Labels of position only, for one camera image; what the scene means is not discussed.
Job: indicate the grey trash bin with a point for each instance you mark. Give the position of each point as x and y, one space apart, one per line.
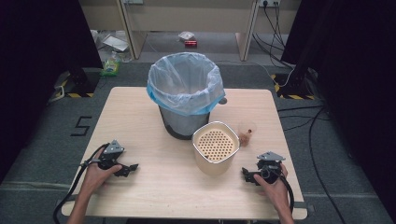
185 124

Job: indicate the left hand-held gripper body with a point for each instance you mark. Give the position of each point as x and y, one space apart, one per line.
112 153

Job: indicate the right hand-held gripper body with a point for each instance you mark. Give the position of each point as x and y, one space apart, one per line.
269 165

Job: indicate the person's right hand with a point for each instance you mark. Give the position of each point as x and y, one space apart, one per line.
277 193

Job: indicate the red box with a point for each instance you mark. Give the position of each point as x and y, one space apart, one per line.
190 44

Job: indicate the small grey round cap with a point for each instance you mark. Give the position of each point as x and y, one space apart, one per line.
223 100

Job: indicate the beige container with perforated insert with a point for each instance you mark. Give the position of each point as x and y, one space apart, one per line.
214 149

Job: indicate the white packet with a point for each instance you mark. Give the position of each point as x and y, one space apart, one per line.
186 35

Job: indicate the black stand base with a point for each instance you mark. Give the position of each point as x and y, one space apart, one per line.
82 82
295 87

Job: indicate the translucent blue trash bag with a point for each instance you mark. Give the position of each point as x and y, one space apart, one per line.
183 93

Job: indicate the white wall socket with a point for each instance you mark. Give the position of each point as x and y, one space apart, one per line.
269 2

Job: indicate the person's left hand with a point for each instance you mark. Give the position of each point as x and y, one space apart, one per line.
96 177

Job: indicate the black curtain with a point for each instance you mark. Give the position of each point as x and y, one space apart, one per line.
358 77
37 62

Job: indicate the clear plastic bag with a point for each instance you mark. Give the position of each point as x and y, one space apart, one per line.
115 43

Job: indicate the green packet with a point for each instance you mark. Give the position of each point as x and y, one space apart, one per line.
110 67

